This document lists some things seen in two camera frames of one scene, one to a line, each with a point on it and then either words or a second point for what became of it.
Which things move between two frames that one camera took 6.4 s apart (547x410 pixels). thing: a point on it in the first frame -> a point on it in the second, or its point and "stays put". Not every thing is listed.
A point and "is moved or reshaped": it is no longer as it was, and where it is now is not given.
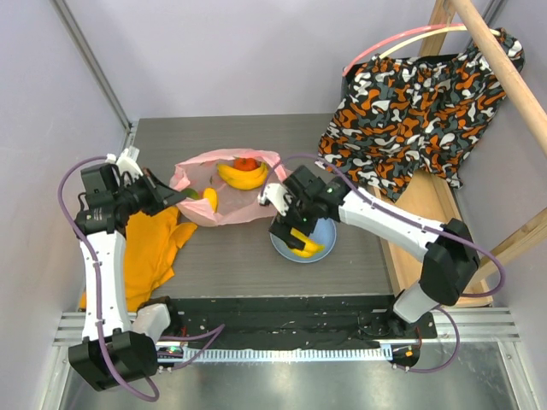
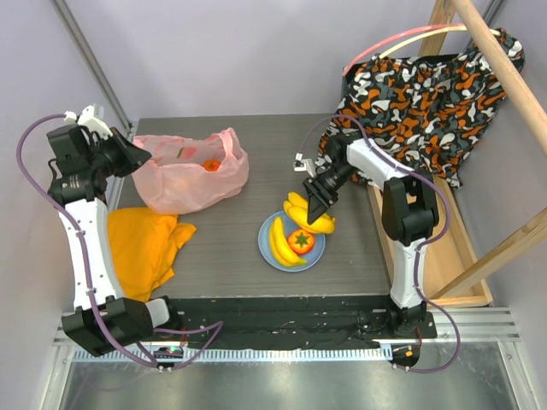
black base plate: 296,321 stays put
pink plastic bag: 233,203 -> 173,179
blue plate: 324,232 -> 264,245
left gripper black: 159,193 -> 132,155
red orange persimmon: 245,163 is moved or reshaped
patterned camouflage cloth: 397,118 stays put
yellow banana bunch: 244,178 is moved or reshaped
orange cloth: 151,239 stays put
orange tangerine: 191,193 -> 211,165
